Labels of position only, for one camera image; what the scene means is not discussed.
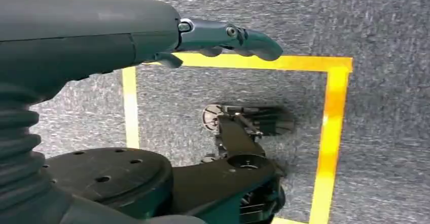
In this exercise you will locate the black round robot hip joint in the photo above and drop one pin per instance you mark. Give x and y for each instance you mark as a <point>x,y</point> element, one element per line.
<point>107,175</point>

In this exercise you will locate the yellow floor tape square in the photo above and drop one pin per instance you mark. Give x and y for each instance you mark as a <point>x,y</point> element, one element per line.
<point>332,115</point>

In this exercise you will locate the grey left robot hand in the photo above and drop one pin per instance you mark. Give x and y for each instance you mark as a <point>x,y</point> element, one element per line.
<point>67,31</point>

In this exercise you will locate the black robot leg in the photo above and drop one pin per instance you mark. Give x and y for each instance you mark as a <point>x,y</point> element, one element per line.
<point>235,142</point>

